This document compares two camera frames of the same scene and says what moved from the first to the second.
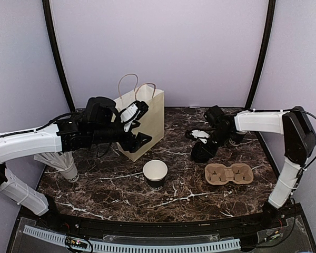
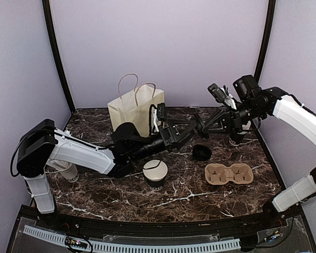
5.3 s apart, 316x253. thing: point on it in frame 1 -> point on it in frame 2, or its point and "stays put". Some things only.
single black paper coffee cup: (155, 172) stays put
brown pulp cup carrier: (217, 174) stays put
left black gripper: (127, 144) -> (170, 135)
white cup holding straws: (71, 174) stays put
